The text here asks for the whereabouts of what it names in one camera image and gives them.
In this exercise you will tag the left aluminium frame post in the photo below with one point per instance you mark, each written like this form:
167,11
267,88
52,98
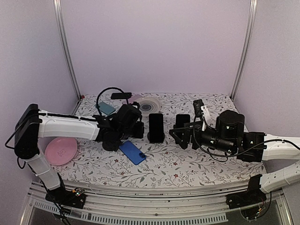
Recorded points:
65,47

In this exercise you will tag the pink phone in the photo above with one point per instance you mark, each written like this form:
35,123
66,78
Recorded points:
131,99

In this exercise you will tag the floral table mat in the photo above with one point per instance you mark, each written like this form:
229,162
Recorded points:
167,165

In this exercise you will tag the front aluminium rail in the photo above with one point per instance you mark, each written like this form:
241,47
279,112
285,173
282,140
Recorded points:
108,205

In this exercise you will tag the right aluminium frame post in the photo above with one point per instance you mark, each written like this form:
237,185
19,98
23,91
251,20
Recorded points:
246,44

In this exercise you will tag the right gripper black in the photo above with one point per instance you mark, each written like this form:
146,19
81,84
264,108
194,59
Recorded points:
188,131

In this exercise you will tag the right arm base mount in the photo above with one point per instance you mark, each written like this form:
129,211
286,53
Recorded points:
252,195

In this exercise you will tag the blue phone face down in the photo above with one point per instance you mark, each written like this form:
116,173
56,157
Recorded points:
132,152

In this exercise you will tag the aluminium frame post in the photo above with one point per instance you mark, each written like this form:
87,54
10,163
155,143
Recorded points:
246,44
65,47

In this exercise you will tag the black round folding stand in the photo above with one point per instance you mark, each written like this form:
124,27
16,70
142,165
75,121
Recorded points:
111,145

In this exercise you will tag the teal phone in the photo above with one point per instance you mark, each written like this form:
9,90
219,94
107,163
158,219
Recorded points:
104,108

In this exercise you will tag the pink round object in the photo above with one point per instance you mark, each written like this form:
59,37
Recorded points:
61,150

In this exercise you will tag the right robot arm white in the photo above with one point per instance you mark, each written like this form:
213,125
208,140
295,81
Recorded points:
286,148

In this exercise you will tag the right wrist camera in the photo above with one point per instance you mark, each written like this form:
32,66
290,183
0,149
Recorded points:
202,110

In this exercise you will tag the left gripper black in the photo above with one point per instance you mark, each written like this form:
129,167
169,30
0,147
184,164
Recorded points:
139,133

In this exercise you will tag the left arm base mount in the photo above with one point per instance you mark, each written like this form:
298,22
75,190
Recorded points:
74,198

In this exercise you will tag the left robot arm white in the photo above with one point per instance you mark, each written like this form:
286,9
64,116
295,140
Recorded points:
35,124

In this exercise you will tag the white round dish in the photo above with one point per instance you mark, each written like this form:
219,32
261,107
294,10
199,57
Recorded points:
149,105

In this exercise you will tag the small black phone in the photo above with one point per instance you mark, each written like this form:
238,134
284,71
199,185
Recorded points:
181,119

